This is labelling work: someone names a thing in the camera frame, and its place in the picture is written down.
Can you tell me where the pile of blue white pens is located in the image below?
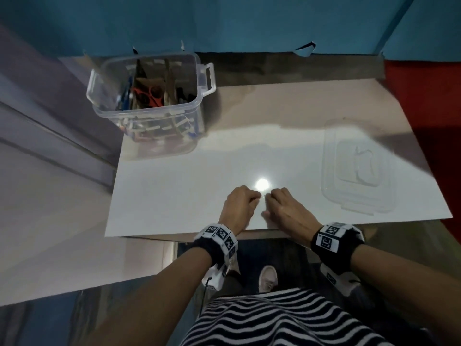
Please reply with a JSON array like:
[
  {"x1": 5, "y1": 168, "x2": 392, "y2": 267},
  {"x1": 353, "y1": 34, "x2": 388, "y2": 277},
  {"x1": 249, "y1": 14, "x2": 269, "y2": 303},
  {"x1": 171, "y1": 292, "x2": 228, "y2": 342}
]
[{"x1": 115, "y1": 76, "x2": 134, "y2": 111}]

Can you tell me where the black camera cable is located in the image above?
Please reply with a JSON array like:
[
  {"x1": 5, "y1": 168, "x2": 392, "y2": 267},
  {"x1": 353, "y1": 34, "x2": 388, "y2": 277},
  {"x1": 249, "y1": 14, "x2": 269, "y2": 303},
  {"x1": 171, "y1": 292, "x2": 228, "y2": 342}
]
[{"x1": 198, "y1": 283, "x2": 213, "y2": 320}]

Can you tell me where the white shoe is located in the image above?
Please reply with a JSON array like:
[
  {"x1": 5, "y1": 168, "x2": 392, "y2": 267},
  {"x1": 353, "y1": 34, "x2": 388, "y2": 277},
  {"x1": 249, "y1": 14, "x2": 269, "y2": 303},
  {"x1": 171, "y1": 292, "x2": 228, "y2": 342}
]
[{"x1": 258, "y1": 265, "x2": 279, "y2": 294}]

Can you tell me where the person's left hand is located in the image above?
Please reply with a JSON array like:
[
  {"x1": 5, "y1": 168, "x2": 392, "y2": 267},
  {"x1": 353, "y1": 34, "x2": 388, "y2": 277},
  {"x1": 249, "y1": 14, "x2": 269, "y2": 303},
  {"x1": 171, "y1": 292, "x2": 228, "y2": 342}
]
[{"x1": 218, "y1": 185, "x2": 263, "y2": 237}]

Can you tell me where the brown cardboard divider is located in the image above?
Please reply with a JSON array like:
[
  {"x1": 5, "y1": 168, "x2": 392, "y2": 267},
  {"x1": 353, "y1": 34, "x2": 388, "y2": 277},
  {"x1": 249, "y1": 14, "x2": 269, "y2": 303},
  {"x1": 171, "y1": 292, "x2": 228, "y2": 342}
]
[{"x1": 131, "y1": 58, "x2": 179, "y2": 109}]

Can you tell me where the clear plastic lid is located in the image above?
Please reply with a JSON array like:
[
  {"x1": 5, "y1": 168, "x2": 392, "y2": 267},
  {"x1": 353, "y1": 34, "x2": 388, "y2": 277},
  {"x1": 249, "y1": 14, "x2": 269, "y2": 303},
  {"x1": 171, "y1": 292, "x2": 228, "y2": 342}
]
[{"x1": 320, "y1": 118, "x2": 399, "y2": 216}]

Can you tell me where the red object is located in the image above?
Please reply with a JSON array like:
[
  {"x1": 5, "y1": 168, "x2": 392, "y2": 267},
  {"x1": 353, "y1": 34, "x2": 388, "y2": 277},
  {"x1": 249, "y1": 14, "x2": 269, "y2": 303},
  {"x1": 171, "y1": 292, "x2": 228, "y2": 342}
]
[{"x1": 383, "y1": 59, "x2": 461, "y2": 244}]

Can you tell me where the striped shirt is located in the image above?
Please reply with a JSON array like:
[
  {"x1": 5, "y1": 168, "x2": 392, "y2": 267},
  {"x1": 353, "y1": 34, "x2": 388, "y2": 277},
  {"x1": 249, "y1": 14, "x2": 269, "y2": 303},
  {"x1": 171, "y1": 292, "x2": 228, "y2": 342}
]
[{"x1": 180, "y1": 287, "x2": 397, "y2": 346}]

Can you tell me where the blue backdrop cloth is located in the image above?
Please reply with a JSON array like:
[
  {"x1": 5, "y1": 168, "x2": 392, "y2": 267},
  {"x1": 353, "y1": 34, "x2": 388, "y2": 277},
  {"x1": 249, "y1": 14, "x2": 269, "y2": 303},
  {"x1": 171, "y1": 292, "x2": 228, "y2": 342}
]
[{"x1": 0, "y1": 0, "x2": 461, "y2": 62}]

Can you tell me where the person's left forearm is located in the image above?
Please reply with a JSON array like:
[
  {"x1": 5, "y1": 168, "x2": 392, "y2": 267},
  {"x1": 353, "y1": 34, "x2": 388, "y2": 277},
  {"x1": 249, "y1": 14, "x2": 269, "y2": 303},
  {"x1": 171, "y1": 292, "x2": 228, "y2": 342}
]
[{"x1": 85, "y1": 247, "x2": 213, "y2": 346}]

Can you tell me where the clear plastic storage box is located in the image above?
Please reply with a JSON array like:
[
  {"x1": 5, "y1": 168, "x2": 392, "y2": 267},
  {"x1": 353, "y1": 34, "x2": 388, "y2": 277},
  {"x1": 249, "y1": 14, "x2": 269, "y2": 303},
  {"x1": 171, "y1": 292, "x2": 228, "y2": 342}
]
[{"x1": 86, "y1": 50, "x2": 217, "y2": 141}]

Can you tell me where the black marker pen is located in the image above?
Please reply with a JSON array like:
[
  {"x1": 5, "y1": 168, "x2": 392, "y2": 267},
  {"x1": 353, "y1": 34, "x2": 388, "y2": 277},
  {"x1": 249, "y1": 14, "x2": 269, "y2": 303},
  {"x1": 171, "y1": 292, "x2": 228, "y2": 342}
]
[{"x1": 175, "y1": 86, "x2": 197, "y2": 104}]

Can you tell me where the person's right hand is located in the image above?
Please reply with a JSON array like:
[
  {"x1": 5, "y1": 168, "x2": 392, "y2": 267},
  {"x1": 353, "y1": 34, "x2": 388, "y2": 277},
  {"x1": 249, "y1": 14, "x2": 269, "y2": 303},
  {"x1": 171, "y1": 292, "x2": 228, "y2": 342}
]
[{"x1": 262, "y1": 187, "x2": 324, "y2": 248}]

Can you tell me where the person's right forearm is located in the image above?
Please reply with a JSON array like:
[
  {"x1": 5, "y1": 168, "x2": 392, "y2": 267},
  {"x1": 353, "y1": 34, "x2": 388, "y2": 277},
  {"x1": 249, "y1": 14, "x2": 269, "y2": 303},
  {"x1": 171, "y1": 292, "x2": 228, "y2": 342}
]
[{"x1": 351, "y1": 244, "x2": 461, "y2": 345}]

